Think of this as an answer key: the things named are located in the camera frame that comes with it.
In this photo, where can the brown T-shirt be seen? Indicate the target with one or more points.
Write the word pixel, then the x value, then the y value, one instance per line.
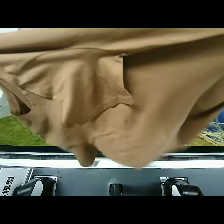
pixel 126 90

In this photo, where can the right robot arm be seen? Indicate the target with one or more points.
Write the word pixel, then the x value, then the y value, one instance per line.
pixel 181 187

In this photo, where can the silver frame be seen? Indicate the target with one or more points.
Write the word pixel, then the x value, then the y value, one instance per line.
pixel 66 175

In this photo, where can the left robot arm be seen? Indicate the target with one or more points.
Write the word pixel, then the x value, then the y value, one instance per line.
pixel 30 187

